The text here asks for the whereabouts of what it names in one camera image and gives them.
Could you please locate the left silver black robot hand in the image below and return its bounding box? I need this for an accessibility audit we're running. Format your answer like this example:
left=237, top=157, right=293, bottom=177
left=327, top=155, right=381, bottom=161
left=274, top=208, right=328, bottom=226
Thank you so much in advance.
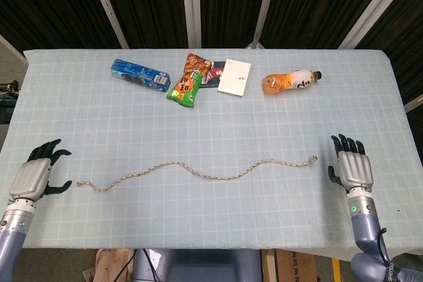
left=9, top=139, right=73, bottom=201

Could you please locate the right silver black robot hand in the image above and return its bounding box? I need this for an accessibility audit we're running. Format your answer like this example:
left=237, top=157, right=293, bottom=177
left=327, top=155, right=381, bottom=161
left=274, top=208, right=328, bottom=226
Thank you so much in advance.
left=327, top=133, right=375, bottom=194

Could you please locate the beige braided rope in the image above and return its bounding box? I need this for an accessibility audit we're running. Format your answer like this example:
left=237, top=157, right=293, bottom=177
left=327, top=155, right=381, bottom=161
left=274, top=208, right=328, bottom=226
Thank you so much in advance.
left=75, top=155, right=319, bottom=193

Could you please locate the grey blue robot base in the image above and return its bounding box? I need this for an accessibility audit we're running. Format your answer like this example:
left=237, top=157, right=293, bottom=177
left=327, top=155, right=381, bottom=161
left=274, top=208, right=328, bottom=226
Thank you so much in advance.
left=133, top=248, right=264, bottom=282

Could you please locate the yellow strip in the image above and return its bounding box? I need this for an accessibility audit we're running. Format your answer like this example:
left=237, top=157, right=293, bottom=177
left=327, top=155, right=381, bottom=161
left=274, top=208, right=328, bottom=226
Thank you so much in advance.
left=331, top=258, right=341, bottom=282

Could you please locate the orange juice bottle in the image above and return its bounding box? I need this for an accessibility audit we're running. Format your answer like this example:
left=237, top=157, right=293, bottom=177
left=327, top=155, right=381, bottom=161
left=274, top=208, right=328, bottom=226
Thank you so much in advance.
left=262, top=68, right=323, bottom=95

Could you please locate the light blue checked tablecloth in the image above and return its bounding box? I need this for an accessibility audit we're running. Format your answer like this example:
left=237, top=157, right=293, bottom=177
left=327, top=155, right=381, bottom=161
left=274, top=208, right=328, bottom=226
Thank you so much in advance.
left=0, top=49, right=423, bottom=262

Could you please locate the brown cardboard box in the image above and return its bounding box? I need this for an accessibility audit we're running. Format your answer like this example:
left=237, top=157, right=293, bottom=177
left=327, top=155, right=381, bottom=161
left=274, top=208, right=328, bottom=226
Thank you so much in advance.
left=262, top=248, right=334, bottom=282

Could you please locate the light wooden board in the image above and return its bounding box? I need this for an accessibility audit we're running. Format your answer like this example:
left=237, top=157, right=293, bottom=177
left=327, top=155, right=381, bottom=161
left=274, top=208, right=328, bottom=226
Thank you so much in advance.
left=82, top=248, right=136, bottom=282

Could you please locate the blue cookie box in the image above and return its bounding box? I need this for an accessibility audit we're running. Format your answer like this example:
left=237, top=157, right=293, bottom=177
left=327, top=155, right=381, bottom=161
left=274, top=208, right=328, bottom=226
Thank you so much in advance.
left=110, top=58, right=172, bottom=92

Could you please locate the black red card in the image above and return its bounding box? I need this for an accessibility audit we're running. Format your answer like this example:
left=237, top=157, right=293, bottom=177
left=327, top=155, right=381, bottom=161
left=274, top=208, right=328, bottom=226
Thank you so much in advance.
left=198, top=60, right=229, bottom=90

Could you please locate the green orange snack bag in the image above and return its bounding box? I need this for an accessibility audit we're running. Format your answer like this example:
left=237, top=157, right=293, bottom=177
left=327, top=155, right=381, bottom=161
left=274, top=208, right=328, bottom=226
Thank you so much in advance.
left=166, top=53, right=213, bottom=109

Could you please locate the black equipment with cables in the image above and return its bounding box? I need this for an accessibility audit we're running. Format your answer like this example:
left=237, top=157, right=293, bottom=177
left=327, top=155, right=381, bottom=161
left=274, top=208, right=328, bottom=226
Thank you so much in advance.
left=0, top=80, right=21, bottom=124

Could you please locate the white frame post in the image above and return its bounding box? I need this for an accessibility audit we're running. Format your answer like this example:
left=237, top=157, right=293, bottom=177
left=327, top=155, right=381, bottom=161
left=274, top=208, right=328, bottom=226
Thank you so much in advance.
left=338, top=0, right=409, bottom=49
left=180, top=0, right=202, bottom=48
left=246, top=0, right=282, bottom=50
left=0, top=34, right=28, bottom=65
left=84, top=0, right=130, bottom=49
left=403, top=93, right=423, bottom=113

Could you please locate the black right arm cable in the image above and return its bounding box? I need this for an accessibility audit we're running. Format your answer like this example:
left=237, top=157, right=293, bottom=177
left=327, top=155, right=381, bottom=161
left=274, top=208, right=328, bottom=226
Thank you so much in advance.
left=376, top=227, right=397, bottom=282

